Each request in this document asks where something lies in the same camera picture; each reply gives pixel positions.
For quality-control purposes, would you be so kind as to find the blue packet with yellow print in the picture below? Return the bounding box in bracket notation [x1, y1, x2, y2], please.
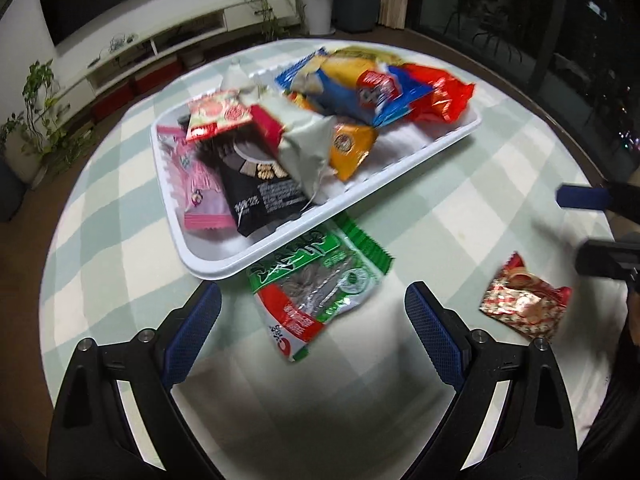
[275, 47, 351, 111]

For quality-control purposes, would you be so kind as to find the person's dark clothing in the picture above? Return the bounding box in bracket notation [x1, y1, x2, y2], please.
[580, 335, 640, 480]

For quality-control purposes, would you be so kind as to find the white plastic tray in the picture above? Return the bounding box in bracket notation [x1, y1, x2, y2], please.
[150, 40, 483, 281]

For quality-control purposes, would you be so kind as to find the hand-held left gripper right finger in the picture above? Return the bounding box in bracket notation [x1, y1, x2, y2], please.
[404, 281, 579, 480]

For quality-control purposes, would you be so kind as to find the red storage box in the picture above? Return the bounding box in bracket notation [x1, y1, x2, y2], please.
[132, 57, 181, 94]
[90, 82, 134, 122]

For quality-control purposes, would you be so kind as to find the green and red snack packet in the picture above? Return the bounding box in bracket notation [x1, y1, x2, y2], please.
[247, 212, 393, 363]

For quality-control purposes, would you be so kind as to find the trailing green floor plant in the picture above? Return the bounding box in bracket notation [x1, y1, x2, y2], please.
[0, 60, 97, 182]

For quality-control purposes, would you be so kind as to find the pink and red snack packet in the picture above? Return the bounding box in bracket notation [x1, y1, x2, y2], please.
[186, 89, 253, 142]

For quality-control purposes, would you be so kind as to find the white crumpled packet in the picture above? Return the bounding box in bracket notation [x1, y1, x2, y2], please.
[221, 57, 261, 106]

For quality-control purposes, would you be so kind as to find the tangled cable bundle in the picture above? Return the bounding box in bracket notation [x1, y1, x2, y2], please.
[106, 32, 139, 54]

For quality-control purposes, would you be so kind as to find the pale grey snack packet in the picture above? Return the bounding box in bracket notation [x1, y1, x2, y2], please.
[260, 90, 337, 208]

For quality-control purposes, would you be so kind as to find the black biscuit packet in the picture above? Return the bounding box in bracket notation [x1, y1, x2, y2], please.
[192, 130, 311, 238]

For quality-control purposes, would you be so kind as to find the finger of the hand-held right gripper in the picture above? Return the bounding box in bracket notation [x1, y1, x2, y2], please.
[556, 181, 640, 226]
[574, 239, 640, 291]

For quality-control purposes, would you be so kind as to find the pink translucent snack packet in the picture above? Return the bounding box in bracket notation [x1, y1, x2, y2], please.
[170, 150, 235, 231]

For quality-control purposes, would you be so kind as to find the red and gold candy packet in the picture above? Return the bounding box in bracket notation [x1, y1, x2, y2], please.
[479, 251, 572, 343]

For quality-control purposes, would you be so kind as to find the trailing plant on cabinet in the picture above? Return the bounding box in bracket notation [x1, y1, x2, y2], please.
[235, 0, 282, 43]

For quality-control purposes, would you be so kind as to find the tall plant in dark pot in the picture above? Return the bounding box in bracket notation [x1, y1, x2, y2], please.
[0, 155, 28, 223]

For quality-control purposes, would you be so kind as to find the white television cabinet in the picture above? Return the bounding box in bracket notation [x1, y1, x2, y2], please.
[55, 0, 301, 108]

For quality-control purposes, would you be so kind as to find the blue snack packet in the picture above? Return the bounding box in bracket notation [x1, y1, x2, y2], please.
[315, 65, 433, 128]

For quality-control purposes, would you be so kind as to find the yellow snack packet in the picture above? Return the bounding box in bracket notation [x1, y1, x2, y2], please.
[325, 45, 391, 81]

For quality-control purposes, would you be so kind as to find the orange snack packet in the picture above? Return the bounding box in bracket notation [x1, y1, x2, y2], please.
[327, 120, 377, 182]

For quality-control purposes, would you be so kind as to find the small pink snack packet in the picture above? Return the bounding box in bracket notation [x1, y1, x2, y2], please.
[156, 125, 193, 161]

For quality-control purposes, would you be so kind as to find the small white pot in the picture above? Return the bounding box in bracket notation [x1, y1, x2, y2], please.
[180, 45, 207, 69]

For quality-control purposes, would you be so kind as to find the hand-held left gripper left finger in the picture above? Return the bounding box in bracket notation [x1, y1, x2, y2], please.
[47, 280, 222, 480]

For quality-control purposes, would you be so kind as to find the dark glass window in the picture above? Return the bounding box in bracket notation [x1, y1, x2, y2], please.
[410, 0, 640, 181]

